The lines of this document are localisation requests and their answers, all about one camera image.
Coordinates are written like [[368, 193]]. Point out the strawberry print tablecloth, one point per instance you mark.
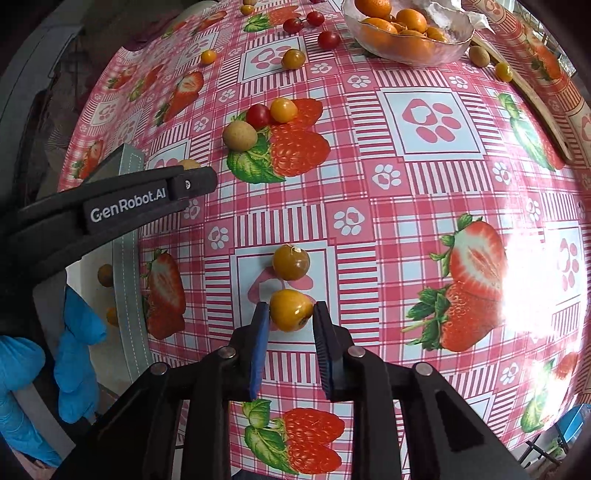
[[415, 184]]

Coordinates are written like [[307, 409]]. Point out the clear glass bowl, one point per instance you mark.
[[457, 44]]

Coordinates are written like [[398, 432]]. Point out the person's left hand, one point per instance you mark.
[[76, 332]]

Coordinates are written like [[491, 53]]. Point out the tan longan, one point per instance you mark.
[[105, 275], [189, 164], [479, 56], [239, 136]]

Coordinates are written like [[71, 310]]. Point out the red cherry tomato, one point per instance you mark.
[[328, 40], [257, 116], [292, 26], [316, 18]]

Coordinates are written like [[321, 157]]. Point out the white crumpled bag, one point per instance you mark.
[[466, 13]]

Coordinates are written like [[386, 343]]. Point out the small yellow cherry tomato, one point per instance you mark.
[[208, 57]]

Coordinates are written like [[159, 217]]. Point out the wooden stick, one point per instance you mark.
[[535, 106]]

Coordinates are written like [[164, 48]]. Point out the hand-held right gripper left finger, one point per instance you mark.
[[260, 350]]

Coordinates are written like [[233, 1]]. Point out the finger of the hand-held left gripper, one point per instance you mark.
[[198, 181]]

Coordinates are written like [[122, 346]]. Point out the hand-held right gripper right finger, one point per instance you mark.
[[323, 355]]

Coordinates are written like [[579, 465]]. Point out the orange mandarin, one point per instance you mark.
[[412, 20], [379, 25], [436, 34], [406, 46], [374, 6]]

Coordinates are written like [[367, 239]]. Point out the blue chair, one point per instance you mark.
[[568, 424]]

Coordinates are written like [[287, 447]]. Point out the dark yellow cherry tomato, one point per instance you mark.
[[291, 263]]

